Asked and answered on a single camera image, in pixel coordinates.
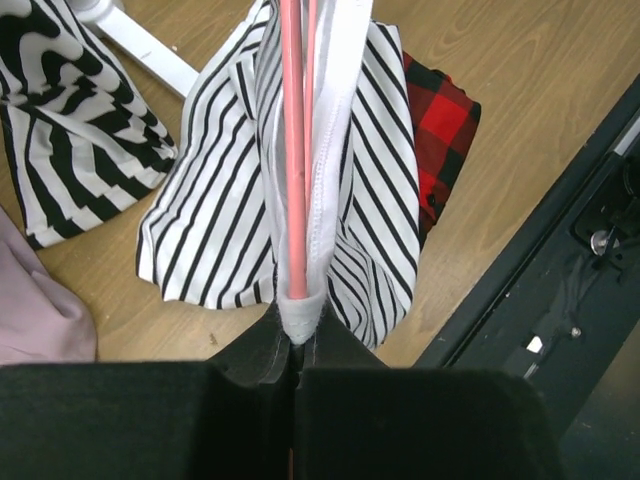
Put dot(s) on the silver clothes rack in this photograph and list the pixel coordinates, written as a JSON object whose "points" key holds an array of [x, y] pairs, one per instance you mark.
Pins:
{"points": [[107, 18]]}

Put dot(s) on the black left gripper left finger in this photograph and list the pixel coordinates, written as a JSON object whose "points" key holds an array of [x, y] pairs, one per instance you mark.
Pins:
{"points": [[221, 418]]}

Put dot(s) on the thin striped tank top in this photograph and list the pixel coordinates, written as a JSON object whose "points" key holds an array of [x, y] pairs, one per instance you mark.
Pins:
{"points": [[216, 235]]}

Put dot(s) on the pink wire hanger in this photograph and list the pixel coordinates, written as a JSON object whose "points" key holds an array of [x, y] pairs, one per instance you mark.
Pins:
{"points": [[298, 26]]}

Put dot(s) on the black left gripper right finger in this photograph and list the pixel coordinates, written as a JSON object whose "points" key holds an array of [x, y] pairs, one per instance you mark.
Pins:
{"points": [[356, 418]]}

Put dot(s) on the red black plaid shirt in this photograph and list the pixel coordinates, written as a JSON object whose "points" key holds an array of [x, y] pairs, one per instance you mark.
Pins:
{"points": [[444, 121]]}

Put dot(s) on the bold black white striped top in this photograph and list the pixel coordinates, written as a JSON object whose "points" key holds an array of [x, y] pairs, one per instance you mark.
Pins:
{"points": [[82, 143]]}

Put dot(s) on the mauve tank top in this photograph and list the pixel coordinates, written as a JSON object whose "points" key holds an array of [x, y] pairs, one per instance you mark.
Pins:
{"points": [[41, 320]]}

